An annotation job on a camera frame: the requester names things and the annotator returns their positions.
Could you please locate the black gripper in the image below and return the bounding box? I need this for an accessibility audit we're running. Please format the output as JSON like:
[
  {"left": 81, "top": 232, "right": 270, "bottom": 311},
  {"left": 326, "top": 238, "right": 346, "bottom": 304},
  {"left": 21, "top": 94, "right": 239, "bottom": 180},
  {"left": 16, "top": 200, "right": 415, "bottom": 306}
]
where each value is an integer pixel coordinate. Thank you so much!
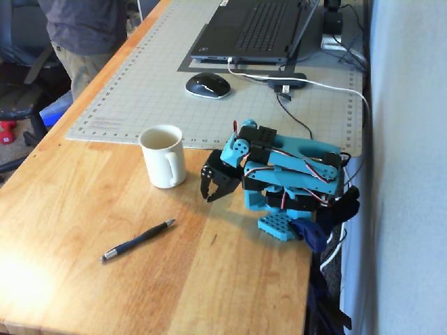
[{"left": 200, "top": 150, "right": 244, "bottom": 204}]

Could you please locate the dark blue pen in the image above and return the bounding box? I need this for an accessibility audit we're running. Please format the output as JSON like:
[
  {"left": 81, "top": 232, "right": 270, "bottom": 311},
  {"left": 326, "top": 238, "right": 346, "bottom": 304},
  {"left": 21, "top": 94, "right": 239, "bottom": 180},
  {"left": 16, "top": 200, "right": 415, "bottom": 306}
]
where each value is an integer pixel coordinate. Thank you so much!
[{"left": 99, "top": 218, "right": 176, "bottom": 264}]

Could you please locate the white ceramic mug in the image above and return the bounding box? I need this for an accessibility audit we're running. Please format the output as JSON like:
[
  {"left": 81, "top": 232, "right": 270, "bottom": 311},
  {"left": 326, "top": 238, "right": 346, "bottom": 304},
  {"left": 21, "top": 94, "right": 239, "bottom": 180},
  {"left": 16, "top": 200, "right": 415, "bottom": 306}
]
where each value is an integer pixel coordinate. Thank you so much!
[{"left": 138, "top": 124, "right": 187, "bottom": 190}]

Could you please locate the black and silver mouse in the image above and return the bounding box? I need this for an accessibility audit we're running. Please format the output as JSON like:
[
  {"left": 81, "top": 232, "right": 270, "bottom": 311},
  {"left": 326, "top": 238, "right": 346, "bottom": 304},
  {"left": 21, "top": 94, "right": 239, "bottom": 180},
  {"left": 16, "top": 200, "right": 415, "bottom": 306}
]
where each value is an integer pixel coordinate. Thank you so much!
[{"left": 184, "top": 72, "right": 233, "bottom": 100}]

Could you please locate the blue table clamp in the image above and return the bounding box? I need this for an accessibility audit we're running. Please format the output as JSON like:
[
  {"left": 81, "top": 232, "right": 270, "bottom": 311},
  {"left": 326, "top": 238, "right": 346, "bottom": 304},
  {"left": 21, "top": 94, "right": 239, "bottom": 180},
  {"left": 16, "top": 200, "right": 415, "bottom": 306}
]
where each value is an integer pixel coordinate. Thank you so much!
[{"left": 291, "top": 218, "right": 328, "bottom": 253}]

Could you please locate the grey gridded cutting mat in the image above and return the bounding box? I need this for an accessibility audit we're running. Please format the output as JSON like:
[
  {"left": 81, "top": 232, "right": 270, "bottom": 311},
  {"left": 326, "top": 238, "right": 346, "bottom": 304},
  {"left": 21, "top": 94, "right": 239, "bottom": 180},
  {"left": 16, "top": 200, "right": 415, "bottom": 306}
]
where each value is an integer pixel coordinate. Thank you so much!
[{"left": 65, "top": 0, "right": 366, "bottom": 159}]

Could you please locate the black usb hub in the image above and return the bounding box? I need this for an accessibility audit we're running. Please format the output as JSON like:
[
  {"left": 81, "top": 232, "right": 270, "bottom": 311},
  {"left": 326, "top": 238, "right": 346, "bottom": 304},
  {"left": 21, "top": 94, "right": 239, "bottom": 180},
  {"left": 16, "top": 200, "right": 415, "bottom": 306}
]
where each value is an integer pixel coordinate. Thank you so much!
[{"left": 266, "top": 72, "right": 308, "bottom": 103}]

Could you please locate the dark navy table clamp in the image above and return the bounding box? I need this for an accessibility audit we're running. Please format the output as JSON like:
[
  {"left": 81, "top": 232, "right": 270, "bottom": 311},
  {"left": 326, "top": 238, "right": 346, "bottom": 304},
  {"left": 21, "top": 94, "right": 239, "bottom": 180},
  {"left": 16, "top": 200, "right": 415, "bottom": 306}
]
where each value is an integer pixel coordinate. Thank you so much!
[{"left": 316, "top": 184, "right": 361, "bottom": 238}]

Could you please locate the dark grey laptop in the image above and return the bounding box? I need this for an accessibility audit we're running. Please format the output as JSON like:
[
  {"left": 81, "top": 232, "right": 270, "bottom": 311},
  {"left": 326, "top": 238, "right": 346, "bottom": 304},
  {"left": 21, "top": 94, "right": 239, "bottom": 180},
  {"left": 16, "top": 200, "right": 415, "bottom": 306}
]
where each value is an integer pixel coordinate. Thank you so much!
[{"left": 189, "top": 0, "right": 321, "bottom": 66}]

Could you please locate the blue plastic box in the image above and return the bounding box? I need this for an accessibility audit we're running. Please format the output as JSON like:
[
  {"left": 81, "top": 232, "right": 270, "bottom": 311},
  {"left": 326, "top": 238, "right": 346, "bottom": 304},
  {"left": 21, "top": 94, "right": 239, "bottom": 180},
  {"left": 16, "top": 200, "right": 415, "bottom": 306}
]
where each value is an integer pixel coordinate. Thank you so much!
[{"left": 38, "top": 91, "right": 75, "bottom": 127}]

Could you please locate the grey stand base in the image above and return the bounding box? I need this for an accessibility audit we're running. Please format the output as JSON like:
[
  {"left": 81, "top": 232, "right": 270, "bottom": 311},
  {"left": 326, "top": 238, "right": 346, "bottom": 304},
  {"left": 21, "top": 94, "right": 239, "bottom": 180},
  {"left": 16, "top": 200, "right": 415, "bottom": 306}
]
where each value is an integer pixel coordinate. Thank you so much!
[{"left": 295, "top": 31, "right": 364, "bottom": 64}]

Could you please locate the person in grey shirt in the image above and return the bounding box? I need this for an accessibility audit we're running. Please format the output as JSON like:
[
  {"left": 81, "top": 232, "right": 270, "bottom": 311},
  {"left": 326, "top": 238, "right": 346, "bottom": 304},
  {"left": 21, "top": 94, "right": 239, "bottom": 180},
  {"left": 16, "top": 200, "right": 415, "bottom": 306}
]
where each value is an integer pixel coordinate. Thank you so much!
[{"left": 36, "top": 0, "right": 129, "bottom": 103}]

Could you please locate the red dumbbell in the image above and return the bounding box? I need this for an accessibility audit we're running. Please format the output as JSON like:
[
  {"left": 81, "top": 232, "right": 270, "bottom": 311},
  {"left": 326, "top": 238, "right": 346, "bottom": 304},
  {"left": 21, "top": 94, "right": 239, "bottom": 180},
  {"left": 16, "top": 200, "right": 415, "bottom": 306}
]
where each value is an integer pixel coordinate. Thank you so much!
[{"left": 0, "top": 119, "right": 18, "bottom": 145}]

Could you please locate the black office chair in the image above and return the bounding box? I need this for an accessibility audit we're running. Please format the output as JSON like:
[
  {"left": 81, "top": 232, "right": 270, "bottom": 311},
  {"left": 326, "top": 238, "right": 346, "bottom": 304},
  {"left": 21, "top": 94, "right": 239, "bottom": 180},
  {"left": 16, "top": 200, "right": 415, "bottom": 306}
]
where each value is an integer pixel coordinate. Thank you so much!
[{"left": 0, "top": 0, "right": 75, "bottom": 175}]

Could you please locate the thin black cable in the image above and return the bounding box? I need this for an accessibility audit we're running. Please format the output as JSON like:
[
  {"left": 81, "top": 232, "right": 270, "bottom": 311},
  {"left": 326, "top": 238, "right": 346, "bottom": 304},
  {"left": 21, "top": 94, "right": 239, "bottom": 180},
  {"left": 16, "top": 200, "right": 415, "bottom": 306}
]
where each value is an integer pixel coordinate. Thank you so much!
[{"left": 277, "top": 92, "right": 314, "bottom": 140}]

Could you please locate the white cable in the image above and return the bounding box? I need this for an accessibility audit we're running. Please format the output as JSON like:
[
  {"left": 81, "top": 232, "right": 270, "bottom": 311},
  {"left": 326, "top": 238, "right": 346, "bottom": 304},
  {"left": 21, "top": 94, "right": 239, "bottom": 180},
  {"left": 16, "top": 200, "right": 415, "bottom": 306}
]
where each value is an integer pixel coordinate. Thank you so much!
[
  {"left": 227, "top": 57, "right": 372, "bottom": 140},
  {"left": 318, "top": 222, "right": 347, "bottom": 270}
]

